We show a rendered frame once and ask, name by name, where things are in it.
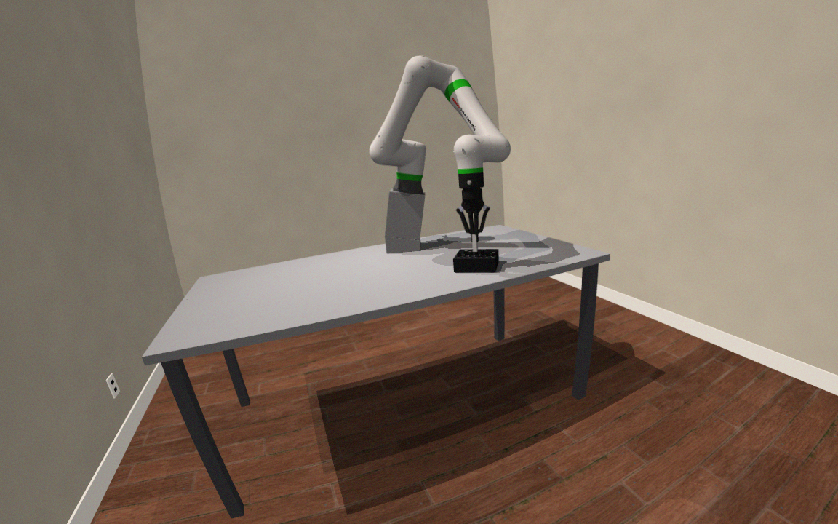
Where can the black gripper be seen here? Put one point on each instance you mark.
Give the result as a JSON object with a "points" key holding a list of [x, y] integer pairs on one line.
{"points": [[471, 205]]}

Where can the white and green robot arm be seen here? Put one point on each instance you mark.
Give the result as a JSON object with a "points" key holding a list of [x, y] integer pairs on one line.
{"points": [[487, 144]]}

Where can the black lighting desk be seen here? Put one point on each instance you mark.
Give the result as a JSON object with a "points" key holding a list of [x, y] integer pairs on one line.
{"points": [[484, 260]]}

